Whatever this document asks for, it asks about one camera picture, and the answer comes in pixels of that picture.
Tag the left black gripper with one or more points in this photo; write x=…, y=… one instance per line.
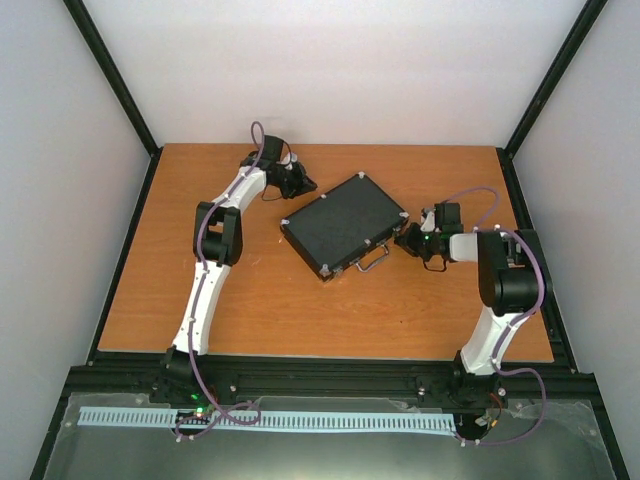
x=301, y=185

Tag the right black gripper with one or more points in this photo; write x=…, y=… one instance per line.
x=407, y=242

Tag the black poker set case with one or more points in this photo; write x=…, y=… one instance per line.
x=349, y=225

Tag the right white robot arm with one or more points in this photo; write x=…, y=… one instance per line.
x=513, y=282

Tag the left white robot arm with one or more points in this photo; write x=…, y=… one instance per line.
x=218, y=245

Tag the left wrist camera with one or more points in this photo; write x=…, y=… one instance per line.
x=289, y=161

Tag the light blue cable duct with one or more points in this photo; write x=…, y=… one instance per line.
x=269, y=421

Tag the left black frame post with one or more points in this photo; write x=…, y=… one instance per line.
x=100, y=52

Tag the black frame post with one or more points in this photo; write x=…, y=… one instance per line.
x=574, y=39
x=100, y=52

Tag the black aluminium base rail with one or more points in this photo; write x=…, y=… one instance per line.
x=233, y=379

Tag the right black frame post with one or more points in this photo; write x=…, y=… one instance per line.
x=574, y=39

